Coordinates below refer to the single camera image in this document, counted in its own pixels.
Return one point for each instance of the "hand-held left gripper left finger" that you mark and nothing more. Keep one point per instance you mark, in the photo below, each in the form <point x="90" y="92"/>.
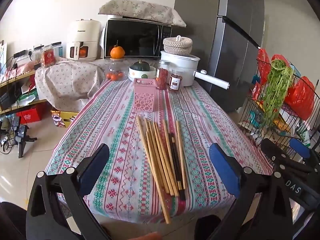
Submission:
<point x="95" y="166"/>

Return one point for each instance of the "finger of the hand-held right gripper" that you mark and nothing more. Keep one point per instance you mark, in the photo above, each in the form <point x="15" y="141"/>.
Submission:
<point x="300" y="148"/>
<point x="271" y="150"/>

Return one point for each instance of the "green pumpkin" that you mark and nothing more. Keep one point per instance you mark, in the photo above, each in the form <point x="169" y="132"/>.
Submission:
<point x="140" y="66"/>

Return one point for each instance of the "pile of wooden chopsticks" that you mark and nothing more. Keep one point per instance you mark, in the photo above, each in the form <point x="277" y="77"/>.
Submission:
<point x="160" y="160"/>

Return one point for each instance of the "pink perforated chopstick holder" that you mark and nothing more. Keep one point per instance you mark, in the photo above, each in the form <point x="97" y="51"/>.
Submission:
<point x="145" y="96"/>

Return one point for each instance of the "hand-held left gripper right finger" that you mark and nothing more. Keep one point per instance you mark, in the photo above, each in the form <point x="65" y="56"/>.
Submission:
<point x="225" y="171"/>

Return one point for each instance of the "wooden shelf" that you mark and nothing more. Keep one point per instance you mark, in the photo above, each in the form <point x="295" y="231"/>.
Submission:
<point x="15" y="78"/>

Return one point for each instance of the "colourful printed box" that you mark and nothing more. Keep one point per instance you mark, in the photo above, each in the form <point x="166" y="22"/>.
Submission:
<point x="62" y="118"/>

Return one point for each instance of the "grey refrigerator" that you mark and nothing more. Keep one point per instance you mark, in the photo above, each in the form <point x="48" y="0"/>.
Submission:
<point x="225" y="55"/>

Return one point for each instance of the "black microwave oven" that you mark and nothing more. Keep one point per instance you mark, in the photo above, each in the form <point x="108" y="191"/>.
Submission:
<point x="135" y="38"/>

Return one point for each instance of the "cream air fryer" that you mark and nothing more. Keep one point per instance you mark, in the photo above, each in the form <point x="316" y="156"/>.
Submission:
<point x="82" y="37"/>

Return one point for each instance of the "patterned striped tablecloth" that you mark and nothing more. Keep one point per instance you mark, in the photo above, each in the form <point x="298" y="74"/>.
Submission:
<point x="112" y="135"/>

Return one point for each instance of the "orange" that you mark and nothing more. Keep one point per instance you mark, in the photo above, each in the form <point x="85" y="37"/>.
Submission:
<point x="117" y="52"/>

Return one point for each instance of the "floral cover cloth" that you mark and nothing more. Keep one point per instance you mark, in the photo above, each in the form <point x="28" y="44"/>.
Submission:
<point x="67" y="80"/>

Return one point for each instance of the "red cardboard box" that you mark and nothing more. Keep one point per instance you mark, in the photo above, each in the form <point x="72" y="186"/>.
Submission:
<point x="31" y="113"/>

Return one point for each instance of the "floral pillow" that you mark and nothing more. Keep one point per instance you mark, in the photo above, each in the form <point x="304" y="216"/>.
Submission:
<point x="142" y="8"/>

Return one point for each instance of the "clear jar with small tomatoes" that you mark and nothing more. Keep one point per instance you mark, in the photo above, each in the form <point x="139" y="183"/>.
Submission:
<point x="115" y="70"/>

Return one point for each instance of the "green leafy vegetables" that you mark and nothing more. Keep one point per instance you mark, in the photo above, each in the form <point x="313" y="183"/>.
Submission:
<point x="277" y="87"/>

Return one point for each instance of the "black tripod device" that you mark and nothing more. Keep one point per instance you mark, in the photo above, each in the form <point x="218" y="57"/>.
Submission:
<point x="20" y="137"/>

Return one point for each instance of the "red label snack packet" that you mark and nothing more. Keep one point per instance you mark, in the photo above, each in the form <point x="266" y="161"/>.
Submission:
<point x="48" y="57"/>

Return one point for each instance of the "white bowl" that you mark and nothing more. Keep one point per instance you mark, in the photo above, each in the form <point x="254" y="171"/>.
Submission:
<point x="140" y="75"/>

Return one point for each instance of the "white electric pot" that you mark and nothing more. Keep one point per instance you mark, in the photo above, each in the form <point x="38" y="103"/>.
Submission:
<point x="185" y="66"/>

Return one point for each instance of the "tall jar of red berries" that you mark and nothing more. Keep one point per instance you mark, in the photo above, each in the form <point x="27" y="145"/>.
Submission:
<point x="163" y="76"/>

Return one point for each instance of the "small jar with red label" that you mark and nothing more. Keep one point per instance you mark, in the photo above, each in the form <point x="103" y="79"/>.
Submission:
<point x="174" y="81"/>

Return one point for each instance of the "red plastic bag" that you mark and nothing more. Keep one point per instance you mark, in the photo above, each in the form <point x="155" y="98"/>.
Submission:
<point x="300" y="97"/>
<point x="263" y="65"/>

